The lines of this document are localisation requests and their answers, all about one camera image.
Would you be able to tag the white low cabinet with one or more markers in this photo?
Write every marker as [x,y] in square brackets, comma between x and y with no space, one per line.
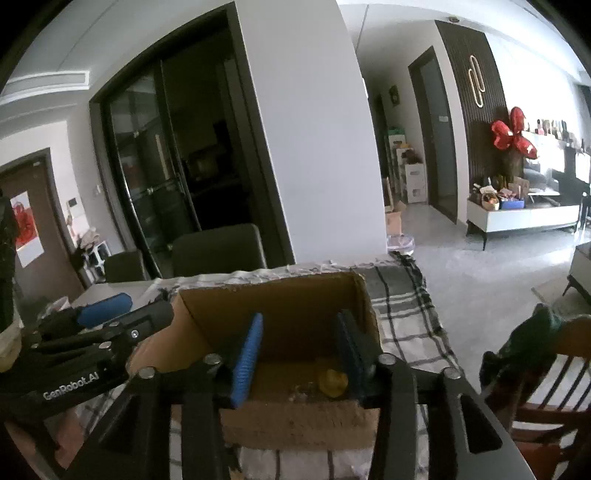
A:
[521,219]

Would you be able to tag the blue box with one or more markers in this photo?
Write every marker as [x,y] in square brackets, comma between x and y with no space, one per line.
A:
[512,203]

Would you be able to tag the large dark dining chair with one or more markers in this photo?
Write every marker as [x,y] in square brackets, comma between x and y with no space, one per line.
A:
[217,251]

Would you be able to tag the dark glass sliding door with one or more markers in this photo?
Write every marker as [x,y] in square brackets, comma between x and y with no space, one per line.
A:
[138,161]

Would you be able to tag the clear plastic table cover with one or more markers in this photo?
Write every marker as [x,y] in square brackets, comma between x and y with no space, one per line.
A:
[258,276]

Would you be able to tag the television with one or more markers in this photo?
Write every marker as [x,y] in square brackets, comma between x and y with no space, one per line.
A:
[572,184]

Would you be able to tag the red balloon decoration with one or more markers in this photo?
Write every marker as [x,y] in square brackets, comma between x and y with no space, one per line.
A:
[505,134]

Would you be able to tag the brown wooden chair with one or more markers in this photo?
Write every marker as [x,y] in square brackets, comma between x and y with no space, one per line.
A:
[554,415]

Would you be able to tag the small yellow snack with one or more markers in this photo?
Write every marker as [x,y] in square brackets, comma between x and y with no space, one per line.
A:
[332,382]

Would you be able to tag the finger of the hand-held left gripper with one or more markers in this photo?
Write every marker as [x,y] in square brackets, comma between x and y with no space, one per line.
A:
[147,318]
[104,309]

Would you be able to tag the dark slatted wall panel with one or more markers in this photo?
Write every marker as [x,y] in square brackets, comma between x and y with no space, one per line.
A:
[459,120]

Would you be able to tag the gold loop wall light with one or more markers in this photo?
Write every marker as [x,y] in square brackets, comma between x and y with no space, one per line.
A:
[475,83]

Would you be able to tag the dark grey hallway door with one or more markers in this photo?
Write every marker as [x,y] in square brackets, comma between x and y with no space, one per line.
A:
[438,138]

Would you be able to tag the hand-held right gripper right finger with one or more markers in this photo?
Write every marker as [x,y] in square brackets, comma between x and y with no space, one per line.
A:
[349,353]

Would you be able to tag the brown entrance door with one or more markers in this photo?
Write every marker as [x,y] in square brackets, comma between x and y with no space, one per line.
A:
[51,207]

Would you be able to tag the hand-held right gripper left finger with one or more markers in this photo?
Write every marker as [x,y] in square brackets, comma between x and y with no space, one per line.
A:
[247,355]

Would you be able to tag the white carton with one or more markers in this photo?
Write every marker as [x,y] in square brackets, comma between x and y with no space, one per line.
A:
[415,184]

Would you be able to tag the grey plaid cloth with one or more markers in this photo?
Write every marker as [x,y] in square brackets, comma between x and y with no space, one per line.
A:
[406,314]

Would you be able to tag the white storage shelf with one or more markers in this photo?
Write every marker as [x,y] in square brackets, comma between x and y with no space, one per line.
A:
[97,261]

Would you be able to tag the cardboard box on floor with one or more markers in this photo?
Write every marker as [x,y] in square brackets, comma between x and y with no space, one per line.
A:
[395,221]

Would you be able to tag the small dark dining chair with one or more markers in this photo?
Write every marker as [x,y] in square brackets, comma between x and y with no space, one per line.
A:
[124,267]

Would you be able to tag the row of shelf ornaments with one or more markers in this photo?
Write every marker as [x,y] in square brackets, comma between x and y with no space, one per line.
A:
[549,127]

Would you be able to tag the clear plastic bag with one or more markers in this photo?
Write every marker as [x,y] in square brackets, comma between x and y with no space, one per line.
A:
[399,243]

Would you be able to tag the brown cardboard box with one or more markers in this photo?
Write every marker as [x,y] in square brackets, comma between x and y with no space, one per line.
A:
[277,314]

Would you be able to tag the green cloth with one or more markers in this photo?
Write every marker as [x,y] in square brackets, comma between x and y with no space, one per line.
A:
[531,341]

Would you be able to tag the red wall poster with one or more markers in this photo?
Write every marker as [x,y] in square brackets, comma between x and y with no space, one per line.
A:
[25,226]

